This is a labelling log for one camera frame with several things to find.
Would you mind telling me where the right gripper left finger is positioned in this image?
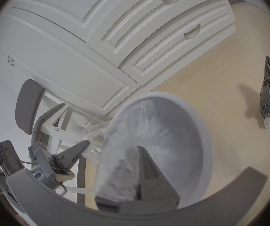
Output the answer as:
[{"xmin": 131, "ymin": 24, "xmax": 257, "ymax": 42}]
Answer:
[{"xmin": 95, "ymin": 147, "xmax": 139, "ymax": 212}]

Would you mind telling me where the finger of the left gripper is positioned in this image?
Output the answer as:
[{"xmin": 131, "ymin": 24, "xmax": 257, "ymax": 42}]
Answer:
[{"xmin": 54, "ymin": 140, "xmax": 91, "ymax": 172}]

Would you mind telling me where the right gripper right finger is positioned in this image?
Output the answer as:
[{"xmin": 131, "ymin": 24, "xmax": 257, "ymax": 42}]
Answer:
[{"xmin": 137, "ymin": 145, "xmax": 181, "ymax": 210}]

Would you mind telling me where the clear plastic bag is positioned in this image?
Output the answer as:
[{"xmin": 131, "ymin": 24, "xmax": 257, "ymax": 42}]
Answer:
[{"xmin": 78, "ymin": 100, "xmax": 198, "ymax": 202}]

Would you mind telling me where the white trash bin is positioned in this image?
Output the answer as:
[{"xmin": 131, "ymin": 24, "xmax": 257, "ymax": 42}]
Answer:
[{"xmin": 94, "ymin": 91, "xmax": 214, "ymax": 209}]

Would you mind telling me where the white chair with grey cushions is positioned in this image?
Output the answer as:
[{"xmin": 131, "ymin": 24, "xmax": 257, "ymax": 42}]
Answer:
[{"xmin": 15, "ymin": 79, "xmax": 113, "ymax": 208}]

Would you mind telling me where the white wardrobe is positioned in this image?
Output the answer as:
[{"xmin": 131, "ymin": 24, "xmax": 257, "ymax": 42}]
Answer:
[{"xmin": 0, "ymin": 0, "xmax": 237, "ymax": 118}]

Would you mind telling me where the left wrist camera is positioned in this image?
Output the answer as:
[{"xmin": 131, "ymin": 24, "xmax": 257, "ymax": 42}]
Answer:
[{"xmin": 28, "ymin": 141, "xmax": 48, "ymax": 161}]

